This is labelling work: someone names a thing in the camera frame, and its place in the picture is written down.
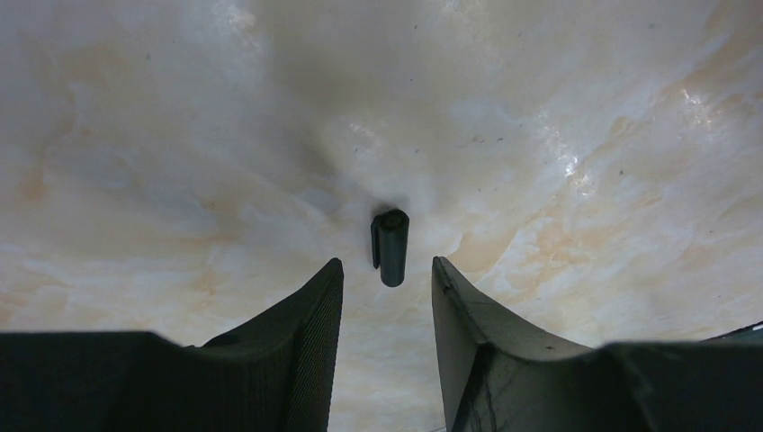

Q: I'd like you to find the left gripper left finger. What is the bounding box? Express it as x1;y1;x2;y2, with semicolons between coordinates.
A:
1;259;344;431

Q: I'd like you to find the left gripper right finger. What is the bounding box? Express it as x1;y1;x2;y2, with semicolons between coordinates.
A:
432;257;762;431

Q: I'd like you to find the black marker cap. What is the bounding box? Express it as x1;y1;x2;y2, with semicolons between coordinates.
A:
371;209;409;287

